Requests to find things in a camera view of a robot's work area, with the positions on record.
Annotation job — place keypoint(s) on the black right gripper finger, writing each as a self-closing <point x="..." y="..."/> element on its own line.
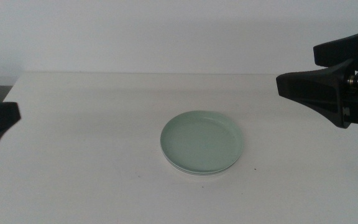
<point x="319" y="88"/>
<point x="346" y="49"/>

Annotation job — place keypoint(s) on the mint green shallow bowl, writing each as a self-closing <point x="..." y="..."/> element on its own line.
<point x="200" y="141"/>

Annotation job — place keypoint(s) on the white shallow bowl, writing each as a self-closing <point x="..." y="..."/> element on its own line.
<point x="202" y="174"/>

